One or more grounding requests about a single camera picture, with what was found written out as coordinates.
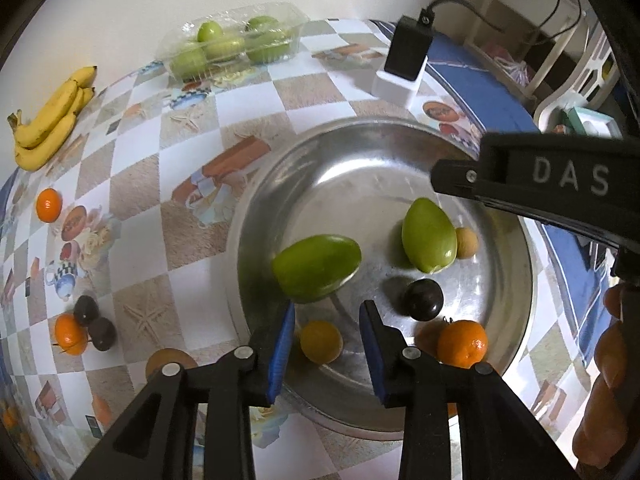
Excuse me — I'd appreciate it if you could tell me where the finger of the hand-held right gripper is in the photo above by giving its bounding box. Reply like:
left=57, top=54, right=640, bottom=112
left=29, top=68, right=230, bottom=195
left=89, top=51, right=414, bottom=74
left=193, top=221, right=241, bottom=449
left=431, top=157, right=623, bottom=251

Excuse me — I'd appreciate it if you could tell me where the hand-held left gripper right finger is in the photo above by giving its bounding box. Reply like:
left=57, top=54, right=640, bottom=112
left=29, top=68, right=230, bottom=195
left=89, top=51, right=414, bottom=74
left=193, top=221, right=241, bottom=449
left=359, top=300, right=583, bottom=480

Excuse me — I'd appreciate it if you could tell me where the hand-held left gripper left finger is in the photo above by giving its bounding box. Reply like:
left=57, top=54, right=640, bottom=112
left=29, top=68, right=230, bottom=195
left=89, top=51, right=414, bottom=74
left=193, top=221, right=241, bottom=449
left=70, top=300, right=297, bottom=480

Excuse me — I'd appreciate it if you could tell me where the small yellow-orange citrus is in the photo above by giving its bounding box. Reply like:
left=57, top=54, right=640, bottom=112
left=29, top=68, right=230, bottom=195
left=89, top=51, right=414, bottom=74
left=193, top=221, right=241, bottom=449
left=300, top=321, right=344, bottom=365

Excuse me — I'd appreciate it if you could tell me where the light green mango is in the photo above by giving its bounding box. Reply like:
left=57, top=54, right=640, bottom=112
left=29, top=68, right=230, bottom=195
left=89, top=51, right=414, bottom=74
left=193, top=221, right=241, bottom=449
left=401, top=198, right=458, bottom=274

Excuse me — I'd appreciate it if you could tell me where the small tan longan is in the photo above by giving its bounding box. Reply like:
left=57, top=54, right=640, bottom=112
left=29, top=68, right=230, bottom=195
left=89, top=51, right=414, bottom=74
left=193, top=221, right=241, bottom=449
left=454, top=227, right=479, bottom=260

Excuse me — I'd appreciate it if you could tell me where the dark purple plum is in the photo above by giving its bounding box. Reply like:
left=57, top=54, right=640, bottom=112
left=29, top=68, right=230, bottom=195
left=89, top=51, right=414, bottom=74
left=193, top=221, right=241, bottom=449
left=89, top=317, right=117, bottom=352
left=404, top=280, right=445, bottom=322
left=73, top=295, right=99, bottom=325

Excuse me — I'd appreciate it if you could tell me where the orange tangerine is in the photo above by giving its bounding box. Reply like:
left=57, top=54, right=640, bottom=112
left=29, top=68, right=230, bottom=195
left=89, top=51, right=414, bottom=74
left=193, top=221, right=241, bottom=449
left=54, top=313, right=88, bottom=356
left=36, top=188, right=63, bottom=223
left=437, top=320, right=489, bottom=368

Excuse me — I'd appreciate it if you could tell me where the dark green mango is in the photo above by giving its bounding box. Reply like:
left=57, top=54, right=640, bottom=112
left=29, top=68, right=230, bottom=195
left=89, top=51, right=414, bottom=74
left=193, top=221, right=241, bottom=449
left=271, top=234, right=362, bottom=303

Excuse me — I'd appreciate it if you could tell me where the large steel bowl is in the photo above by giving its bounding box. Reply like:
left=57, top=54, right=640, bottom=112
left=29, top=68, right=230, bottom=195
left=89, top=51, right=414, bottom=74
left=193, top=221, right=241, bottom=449
left=225, top=117, right=535, bottom=433

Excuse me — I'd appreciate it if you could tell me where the person's right hand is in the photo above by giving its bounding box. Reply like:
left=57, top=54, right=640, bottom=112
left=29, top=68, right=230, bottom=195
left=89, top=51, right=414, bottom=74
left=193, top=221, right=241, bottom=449
left=572, top=282, right=631, bottom=468

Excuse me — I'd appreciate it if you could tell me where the green cardboard box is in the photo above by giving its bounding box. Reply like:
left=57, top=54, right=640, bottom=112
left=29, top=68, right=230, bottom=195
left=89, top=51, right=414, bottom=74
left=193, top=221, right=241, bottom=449
left=557, top=105, right=626, bottom=138

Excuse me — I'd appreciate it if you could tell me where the white plastic chair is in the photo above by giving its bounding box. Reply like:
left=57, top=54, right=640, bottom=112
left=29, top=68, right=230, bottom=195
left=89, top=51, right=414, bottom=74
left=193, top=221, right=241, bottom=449
left=532, top=25, right=626, bottom=133

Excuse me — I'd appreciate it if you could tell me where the crumpled clear plastic bag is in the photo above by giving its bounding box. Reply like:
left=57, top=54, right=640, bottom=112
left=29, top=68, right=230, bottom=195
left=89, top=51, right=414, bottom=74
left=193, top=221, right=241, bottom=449
left=492, top=45, right=533, bottom=93

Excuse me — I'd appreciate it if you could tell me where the black power adapter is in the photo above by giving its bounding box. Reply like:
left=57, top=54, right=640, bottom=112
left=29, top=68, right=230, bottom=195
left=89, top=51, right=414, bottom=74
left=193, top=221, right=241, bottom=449
left=384, top=16, right=434, bottom=82

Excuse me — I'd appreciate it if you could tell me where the white wooden shelf rack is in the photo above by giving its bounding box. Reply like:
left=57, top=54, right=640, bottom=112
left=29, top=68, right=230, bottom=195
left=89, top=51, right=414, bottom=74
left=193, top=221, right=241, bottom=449
left=465, top=0, right=588, bottom=106

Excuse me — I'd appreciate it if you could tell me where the clear plastic clamshell box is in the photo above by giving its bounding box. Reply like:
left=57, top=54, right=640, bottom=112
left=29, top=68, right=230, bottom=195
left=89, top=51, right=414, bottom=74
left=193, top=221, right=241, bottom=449
left=155, top=2, right=307, bottom=82

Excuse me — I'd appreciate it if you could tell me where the pile of green jujubes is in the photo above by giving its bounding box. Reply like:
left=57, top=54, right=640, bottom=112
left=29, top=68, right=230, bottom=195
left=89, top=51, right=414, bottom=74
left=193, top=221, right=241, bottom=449
left=170, top=16, right=293, bottom=80

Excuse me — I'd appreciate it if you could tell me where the yellow banana bunch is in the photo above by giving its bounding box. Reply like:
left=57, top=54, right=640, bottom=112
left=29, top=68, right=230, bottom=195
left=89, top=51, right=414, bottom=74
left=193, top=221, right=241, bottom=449
left=6, top=65, right=98, bottom=172

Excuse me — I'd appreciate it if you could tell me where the black charger cable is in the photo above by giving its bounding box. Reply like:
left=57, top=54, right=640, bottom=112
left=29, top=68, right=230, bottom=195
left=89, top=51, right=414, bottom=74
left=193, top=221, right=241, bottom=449
left=419, top=0, right=601, bottom=43

